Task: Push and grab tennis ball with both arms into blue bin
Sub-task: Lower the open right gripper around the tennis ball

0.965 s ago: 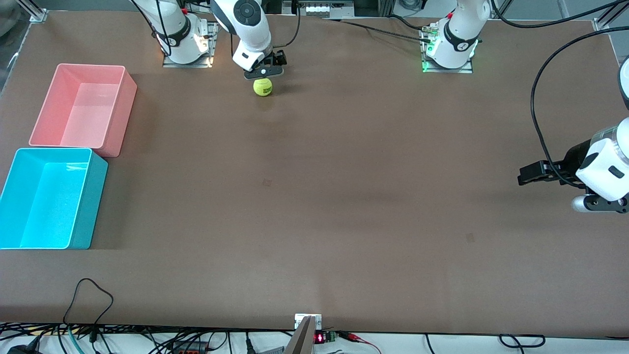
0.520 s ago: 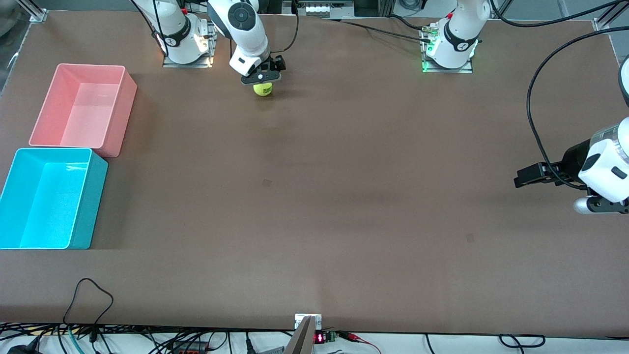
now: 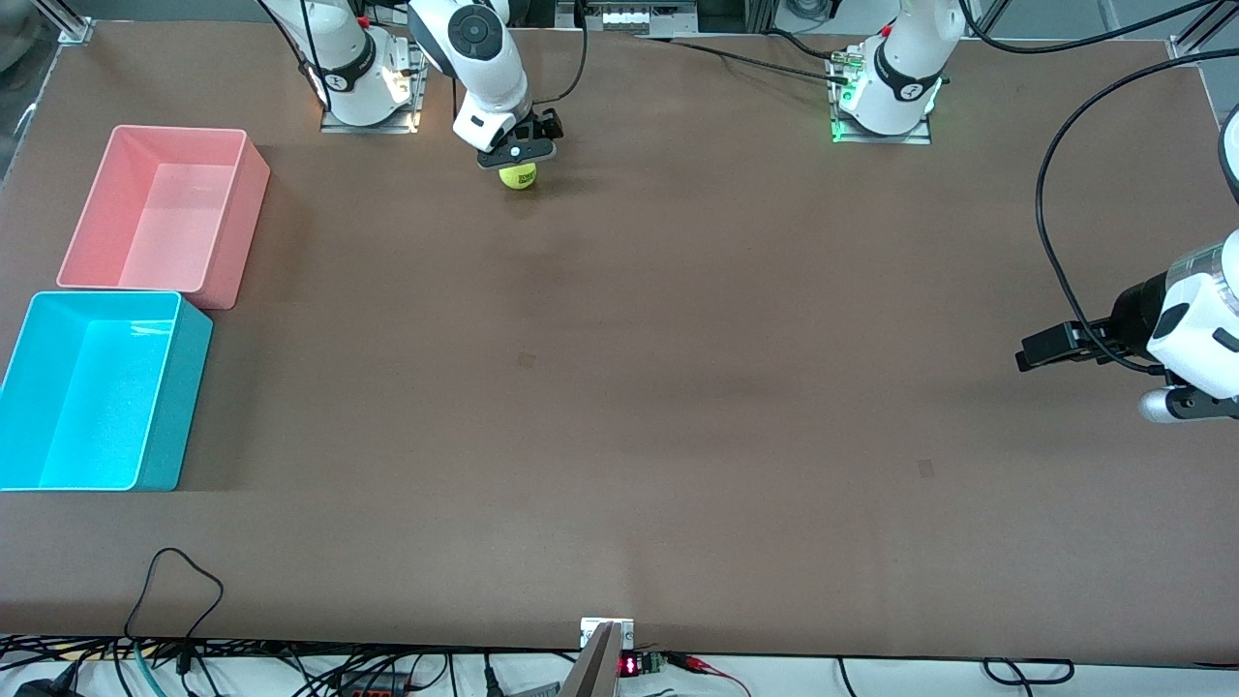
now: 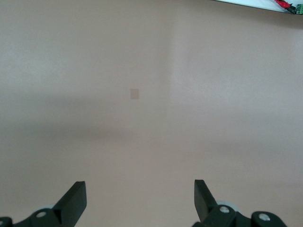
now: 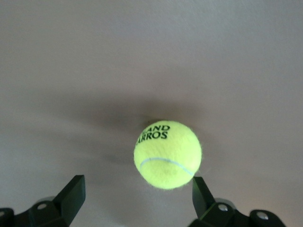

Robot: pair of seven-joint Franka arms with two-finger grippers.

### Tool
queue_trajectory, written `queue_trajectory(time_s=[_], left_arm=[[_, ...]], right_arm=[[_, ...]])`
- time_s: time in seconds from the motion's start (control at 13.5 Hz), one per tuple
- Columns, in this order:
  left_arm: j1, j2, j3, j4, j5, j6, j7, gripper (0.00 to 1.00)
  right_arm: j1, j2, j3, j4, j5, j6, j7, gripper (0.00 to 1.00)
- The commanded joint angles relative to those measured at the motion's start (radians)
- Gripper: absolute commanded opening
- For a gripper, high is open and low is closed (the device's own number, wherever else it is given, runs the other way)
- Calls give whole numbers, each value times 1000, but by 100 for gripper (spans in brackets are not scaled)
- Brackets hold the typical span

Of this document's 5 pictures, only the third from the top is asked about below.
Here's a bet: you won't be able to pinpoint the grey camera pole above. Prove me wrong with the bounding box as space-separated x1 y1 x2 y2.
559 621 623 697

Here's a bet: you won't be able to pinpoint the black coiled cable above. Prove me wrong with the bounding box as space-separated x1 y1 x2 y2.
982 657 1076 685

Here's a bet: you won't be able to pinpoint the black base power cable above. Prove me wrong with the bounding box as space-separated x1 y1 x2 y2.
619 29 858 83

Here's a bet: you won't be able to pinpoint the aluminium corner bracket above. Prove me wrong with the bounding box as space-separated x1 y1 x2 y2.
34 0 95 45
1166 0 1239 67

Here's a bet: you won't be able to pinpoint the blue plastic bin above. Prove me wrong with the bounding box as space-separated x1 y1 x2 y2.
0 290 214 493

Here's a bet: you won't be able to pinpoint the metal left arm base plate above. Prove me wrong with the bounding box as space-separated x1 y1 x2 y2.
831 48 933 146

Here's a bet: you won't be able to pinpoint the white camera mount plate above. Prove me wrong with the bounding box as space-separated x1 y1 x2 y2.
580 617 636 652

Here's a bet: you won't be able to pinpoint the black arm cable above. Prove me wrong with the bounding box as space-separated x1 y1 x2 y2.
1034 48 1239 375
530 0 589 106

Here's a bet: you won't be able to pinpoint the red clip wires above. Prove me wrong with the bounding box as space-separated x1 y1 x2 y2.
666 652 754 697

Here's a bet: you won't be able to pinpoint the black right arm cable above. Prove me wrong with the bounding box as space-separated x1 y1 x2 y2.
530 0 589 106

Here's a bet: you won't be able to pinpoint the pink plastic bin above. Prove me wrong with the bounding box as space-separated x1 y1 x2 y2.
56 125 272 311

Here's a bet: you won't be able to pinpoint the thin black looped cable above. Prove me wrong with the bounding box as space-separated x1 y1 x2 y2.
123 547 226 676

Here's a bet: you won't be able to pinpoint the black device with lights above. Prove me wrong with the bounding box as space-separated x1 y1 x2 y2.
557 0 700 35

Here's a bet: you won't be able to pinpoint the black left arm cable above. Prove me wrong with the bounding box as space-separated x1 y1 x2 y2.
1034 48 1239 375

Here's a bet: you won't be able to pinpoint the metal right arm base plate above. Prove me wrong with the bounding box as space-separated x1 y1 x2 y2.
319 41 429 135

